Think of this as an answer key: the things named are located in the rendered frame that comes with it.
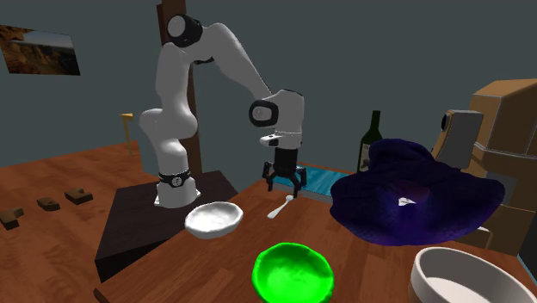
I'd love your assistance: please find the white spoon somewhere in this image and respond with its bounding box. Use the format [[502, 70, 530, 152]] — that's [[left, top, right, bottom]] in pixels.
[[267, 194, 294, 220]]

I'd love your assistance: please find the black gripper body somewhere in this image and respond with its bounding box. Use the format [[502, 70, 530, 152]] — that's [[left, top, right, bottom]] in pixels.
[[272, 145, 299, 178]]

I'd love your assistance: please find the small white bowl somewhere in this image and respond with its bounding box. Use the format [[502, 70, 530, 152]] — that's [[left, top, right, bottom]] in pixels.
[[184, 201, 244, 240]]

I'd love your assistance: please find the bright green bowl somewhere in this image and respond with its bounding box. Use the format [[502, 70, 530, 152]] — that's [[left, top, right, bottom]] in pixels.
[[250, 242, 336, 303]]

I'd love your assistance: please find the dark green wine bottle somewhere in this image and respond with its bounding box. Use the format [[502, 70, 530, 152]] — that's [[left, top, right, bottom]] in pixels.
[[356, 110, 384, 174]]

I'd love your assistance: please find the yellow floor lamp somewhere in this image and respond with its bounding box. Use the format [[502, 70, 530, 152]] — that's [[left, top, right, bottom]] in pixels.
[[119, 112, 135, 157]]

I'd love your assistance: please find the teal mat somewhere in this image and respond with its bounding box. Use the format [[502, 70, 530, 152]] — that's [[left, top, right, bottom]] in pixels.
[[295, 164, 350, 204]]

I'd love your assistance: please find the dark robot stand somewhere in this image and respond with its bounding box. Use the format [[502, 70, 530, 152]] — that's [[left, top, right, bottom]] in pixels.
[[94, 170, 239, 284]]

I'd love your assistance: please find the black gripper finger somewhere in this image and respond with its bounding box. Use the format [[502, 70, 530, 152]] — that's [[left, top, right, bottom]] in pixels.
[[291, 164, 308, 199], [262, 160, 279, 192]]

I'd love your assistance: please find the landscape wall picture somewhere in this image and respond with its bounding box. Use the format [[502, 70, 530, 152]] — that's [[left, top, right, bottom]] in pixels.
[[0, 24, 82, 77]]

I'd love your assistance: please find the brown block on floor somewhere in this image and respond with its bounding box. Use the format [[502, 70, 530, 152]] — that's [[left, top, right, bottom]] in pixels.
[[64, 188, 94, 207], [36, 196, 61, 212], [0, 207, 25, 231]]

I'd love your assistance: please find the large white bowl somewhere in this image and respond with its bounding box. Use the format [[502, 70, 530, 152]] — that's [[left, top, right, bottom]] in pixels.
[[408, 246, 537, 303]]

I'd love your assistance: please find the dark purple cloth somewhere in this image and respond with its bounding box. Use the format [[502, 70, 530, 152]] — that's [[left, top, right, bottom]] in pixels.
[[329, 138, 506, 247]]

